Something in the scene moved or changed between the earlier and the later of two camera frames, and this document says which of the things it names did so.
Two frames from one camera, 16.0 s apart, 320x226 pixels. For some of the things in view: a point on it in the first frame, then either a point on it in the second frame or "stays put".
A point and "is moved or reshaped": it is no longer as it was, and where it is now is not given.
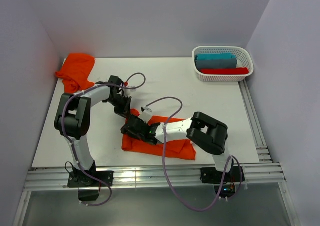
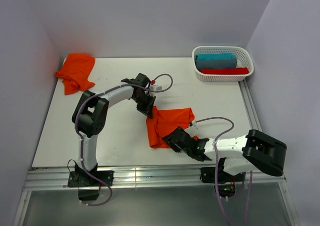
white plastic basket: x=244 y=60 stays put
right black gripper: x=124 y=130 -> x=167 y=138
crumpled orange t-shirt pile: x=75 y=72 stays put
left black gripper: x=125 y=111 -> x=147 y=109
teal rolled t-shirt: x=215 y=56 stays put
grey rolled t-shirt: x=217 y=64 stays put
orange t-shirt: x=184 y=149 is moved or reshaped
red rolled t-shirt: x=225 y=71 stays put
